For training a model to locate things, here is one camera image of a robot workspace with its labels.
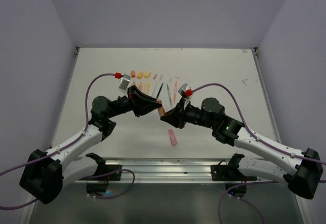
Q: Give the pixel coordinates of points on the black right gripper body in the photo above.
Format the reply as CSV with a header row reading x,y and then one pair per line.
x,y
193,115

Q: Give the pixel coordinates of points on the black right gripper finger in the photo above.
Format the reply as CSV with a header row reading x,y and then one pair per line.
x,y
176,111
174,120

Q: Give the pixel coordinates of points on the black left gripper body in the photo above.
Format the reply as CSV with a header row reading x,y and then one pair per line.
x,y
124,105

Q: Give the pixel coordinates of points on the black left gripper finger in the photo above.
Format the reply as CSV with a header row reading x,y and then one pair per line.
x,y
138,96
145,107

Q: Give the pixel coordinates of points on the orange highlighter marker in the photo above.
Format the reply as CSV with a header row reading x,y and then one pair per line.
x,y
140,86

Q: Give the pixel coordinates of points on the orange clear highlighter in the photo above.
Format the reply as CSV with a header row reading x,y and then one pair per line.
x,y
161,110

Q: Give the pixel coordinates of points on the yellow highlighter marker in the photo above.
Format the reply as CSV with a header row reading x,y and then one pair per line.
x,y
146,88

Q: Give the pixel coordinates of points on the pink highlighter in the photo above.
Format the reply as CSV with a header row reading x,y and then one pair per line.
x,y
172,137

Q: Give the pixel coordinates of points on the white pen with tan cap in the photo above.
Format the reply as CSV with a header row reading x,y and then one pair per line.
x,y
154,88

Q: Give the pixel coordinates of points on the orange marker cap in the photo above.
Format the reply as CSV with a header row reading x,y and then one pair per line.
x,y
140,75

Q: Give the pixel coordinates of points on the yellow marker cap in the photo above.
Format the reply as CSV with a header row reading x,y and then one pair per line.
x,y
147,74

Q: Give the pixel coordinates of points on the green clear pen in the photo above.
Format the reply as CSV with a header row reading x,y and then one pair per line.
x,y
159,90

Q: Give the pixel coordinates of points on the thin orange pen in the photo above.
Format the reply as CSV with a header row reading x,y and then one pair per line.
x,y
175,92

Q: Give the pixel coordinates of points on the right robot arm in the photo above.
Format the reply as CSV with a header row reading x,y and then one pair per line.
x,y
299,170

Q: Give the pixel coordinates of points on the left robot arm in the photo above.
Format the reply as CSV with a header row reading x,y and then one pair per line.
x,y
48,172

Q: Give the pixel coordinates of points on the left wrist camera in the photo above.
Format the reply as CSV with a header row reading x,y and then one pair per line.
x,y
124,83

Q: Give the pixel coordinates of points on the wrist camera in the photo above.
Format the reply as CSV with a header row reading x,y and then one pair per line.
x,y
186,93
124,83

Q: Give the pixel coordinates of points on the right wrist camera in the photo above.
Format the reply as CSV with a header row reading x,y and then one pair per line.
x,y
186,93

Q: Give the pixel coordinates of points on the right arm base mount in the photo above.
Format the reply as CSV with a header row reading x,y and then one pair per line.
x,y
230,172

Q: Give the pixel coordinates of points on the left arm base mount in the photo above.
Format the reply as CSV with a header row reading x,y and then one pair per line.
x,y
99,189

